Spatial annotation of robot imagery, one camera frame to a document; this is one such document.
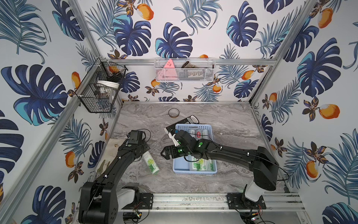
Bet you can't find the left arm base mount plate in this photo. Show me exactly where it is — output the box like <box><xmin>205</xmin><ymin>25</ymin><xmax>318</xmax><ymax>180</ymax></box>
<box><xmin>117</xmin><ymin>187</ymin><xmax>154</xmax><ymax>210</ymax></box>

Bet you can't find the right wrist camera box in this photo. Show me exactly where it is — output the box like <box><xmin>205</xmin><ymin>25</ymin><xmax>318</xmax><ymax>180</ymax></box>
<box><xmin>173</xmin><ymin>130</ymin><xmax>196</xmax><ymax>147</ymax></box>

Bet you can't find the plastic wrap roll white label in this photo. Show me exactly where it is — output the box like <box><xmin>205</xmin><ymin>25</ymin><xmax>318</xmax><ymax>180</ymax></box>
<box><xmin>143</xmin><ymin>151</ymin><xmax>160</xmax><ymax>175</ymax></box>

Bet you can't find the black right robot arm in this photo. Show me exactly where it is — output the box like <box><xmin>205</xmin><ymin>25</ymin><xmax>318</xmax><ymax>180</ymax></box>
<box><xmin>160</xmin><ymin>139</ymin><xmax>279</xmax><ymax>203</ymax></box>

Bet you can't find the light blue perforated plastic basket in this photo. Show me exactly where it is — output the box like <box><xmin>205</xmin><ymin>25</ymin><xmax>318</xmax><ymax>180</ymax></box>
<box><xmin>173</xmin><ymin>124</ymin><xmax>218</xmax><ymax>175</ymax></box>

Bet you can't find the pink triangular item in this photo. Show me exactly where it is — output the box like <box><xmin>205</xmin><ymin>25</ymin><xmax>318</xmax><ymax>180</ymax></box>
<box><xmin>157</xmin><ymin>59</ymin><xmax>178</xmax><ymax>82</ymax></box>

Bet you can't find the plastic wrap roll green label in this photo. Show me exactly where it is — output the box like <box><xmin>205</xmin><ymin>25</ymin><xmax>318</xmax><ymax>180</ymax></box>
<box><xmin>203</xmin><ymin>129</ymin><xmax>217</xmax><ymax>172</ymax></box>

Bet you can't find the black plastic wrap dispenser box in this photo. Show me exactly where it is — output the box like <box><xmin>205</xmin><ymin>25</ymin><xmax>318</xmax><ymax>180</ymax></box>
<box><xmin>164</xmin><ymin>115</ymin><xmax>200</xmax><ymax>134</ymax></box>

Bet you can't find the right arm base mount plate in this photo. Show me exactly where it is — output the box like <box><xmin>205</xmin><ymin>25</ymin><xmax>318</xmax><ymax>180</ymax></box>
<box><xmin>227</xmin><ymin>193</ymin><xmax>267</xmax><ymax>210</ymax></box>

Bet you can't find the white bowl in wire basket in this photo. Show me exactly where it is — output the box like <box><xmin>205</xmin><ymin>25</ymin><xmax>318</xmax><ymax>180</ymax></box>
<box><xmin>97</xmin><ymin>80</ymin><xmax>119</xmax><ymax>103</ymax></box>

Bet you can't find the aluminium front rail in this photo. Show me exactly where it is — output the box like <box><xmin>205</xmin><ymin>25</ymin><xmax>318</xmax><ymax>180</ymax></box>
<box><xmin>118</xmin><ymin>193</ymin><xmax>305</xmax><ymax>212</ymax></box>

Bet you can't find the plastic wrap roll green print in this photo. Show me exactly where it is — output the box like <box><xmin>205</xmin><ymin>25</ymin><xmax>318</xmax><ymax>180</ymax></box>
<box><xmin>195</xmin><ymin>129</ymin><xmax>209</xmax><ymax>171</ymax></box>

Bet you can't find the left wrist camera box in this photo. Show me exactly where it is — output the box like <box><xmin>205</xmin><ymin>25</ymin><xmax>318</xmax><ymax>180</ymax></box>
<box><xmin>127</xmin><ymin>130</ymin><xmax>145</xmax><ymax>144</ymax></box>

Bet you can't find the plastic wrap roll red label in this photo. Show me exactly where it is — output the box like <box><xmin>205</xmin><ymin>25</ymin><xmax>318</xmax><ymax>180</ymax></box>
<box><xmin>186</xmin><ymin>129</ymin><xmax>198</xmax><ymax>171</ymax></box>

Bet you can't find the white mesh wall basket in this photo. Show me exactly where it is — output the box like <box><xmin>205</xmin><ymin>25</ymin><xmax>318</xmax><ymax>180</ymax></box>
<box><xmin>154</xmin><ymin>58</ymin><xmax>216</xmax><ymax>82</ymax></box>

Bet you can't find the black wire wall basket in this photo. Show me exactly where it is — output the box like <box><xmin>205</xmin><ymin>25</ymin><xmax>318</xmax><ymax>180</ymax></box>
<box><xmin>75</xmin><ymin>58</ymin><xmax>128</xmax><ymax>113</ymax></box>

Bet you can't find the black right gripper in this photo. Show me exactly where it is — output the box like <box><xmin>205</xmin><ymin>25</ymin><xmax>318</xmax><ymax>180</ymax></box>
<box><xmin>159</xmin><ymin>144</ymin><xmax>192</xmax><ymax>161</ymax></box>

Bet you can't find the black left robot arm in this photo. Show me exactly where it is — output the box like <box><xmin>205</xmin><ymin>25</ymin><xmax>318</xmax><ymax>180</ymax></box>
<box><xmin>78</xmin><ymin>140</ymin><xmax>150</xmax><ymax>224</ymax></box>

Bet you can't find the dark brush in mesh basket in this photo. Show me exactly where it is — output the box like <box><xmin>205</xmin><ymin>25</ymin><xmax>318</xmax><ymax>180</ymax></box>
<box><xmin>177</xmin><ymin>61</ymin><xmax>215</xmax><ymax>82</ymax></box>

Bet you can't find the beige cloth glove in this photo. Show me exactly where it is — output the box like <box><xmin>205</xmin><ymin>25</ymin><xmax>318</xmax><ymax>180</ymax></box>
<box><xmin>96</xmin><ymin>139</ymin><xmax>125</xmax><ymax>178</ymax></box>

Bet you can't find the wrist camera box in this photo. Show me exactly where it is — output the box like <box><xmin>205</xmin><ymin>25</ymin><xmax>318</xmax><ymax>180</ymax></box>
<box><xmin>173</xmin><ymin>130</ymin><xmax>196</xmax><ymax>147</ymax></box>
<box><xmin>127</xmin><ymin>130</ymin><xmax>145</xmax><ymax>144</ymax></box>

